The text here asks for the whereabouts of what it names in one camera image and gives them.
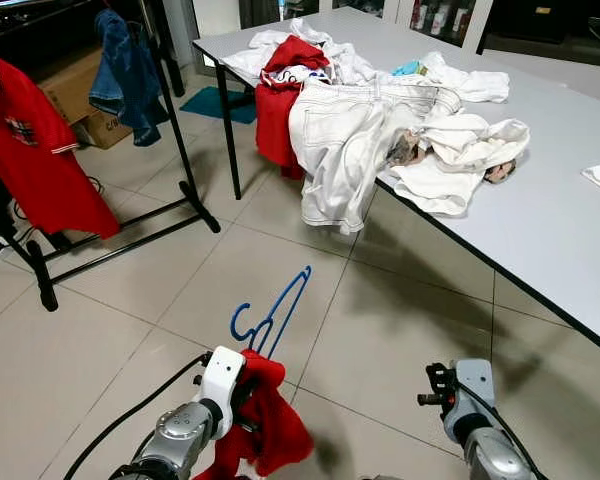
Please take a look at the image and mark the plain red shirt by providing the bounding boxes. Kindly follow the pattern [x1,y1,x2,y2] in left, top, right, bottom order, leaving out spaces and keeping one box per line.
[193,348,316,480]

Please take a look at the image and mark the blue plastic hanger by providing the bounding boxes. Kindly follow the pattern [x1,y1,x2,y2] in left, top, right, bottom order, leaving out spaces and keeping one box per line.
[230,265,313,361]

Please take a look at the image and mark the white mesh jersey brown print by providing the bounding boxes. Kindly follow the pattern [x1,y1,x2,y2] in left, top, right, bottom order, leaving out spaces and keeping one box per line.
[385,113,531,218]

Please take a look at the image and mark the black metal clothes rack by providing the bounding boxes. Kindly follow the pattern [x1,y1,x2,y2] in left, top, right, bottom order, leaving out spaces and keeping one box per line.
[0,0,221,313]

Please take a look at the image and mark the cream white jeans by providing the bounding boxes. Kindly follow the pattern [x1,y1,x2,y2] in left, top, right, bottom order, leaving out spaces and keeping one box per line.
[288,80,463,236]

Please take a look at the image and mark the red garment with white trim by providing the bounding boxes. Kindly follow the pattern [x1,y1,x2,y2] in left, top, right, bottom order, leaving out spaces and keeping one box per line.
[254,35,331,181]

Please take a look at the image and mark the teal floor mat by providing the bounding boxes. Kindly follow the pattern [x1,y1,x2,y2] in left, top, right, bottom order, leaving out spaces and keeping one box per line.
[180,85,258,126]

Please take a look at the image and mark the white garment with teal patch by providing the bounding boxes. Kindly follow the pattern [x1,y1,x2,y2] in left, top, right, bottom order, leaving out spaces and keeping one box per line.
[390,52,511,104]

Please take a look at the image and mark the small printed cardboard box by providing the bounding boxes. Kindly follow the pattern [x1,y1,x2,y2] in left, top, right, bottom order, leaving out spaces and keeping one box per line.
[75,105,133,151]

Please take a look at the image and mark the teal cloth patch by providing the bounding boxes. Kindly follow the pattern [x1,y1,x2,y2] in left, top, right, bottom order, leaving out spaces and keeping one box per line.
[392,60,428,77]

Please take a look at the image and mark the red polo shirt white collar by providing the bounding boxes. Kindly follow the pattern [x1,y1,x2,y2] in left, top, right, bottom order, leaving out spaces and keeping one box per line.
[0,45,121,241]

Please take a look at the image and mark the white crumpled shirt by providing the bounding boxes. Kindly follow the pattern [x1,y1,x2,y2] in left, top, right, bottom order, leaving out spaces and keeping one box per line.
[222,17,376,86]

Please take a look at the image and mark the blue denim garment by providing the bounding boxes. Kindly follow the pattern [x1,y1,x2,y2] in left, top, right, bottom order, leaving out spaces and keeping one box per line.
[88,8,166,148]

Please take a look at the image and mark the large brown cardboard box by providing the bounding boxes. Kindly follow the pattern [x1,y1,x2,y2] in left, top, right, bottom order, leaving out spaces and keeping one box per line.
[35,50,106,126]

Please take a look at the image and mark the white glass door cabinet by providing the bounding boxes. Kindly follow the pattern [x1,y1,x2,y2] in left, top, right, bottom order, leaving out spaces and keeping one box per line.
[380,0,496,53]

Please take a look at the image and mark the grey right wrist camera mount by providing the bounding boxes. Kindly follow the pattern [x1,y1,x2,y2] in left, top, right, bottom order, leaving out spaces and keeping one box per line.
[445,358,499,446]

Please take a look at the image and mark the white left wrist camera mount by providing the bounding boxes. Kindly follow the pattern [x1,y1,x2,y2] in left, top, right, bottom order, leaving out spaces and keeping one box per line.
[195,346,247,413]

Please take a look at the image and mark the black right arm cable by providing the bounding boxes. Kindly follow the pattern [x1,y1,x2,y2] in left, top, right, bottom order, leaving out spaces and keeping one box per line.
[458,385,526,480]

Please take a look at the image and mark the black coiled floor cable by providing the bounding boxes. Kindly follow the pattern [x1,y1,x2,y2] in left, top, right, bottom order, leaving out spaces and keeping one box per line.
[8,178,106,249]

